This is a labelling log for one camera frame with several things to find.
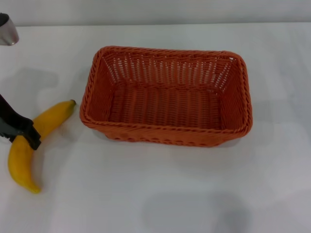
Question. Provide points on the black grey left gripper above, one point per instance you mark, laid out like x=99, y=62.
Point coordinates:
x=6, y=121

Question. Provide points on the yellow banana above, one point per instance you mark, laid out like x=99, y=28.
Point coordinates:
x=20, y=155

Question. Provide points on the orange woven rectangular basket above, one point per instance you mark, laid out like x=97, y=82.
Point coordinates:
x=167, y=104

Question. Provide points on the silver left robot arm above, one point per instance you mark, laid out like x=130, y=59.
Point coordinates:
x=7, y=31

